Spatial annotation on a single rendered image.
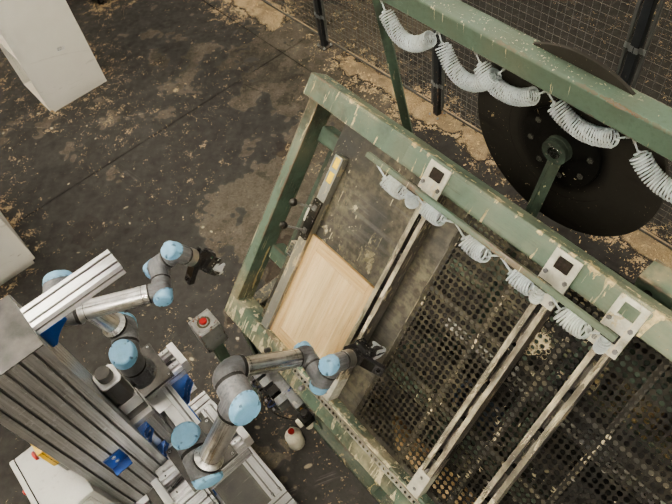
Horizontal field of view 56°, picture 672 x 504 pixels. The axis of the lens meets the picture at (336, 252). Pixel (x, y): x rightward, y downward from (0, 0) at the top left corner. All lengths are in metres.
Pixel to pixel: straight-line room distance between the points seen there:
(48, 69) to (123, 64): 0.75
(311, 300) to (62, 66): 3.90
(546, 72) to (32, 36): 4.60
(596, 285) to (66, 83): 5.10
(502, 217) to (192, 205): 3.17
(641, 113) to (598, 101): 0.14
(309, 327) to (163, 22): 4.58
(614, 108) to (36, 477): 2.45
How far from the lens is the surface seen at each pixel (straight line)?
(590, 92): 2.16
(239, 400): 2.21
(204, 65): 6.18
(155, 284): 2.52
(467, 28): 2.38
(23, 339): 2.09
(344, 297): 2.76
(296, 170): 2.92
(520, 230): 2.19
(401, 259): 2.48
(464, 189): 2.28
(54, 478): 2.80
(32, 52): 6.04
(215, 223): 4.78
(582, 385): 2.23
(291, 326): 3.02
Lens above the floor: 3.57
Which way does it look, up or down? 54 degrees down
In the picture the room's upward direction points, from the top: 11 degrees counter-clockwise
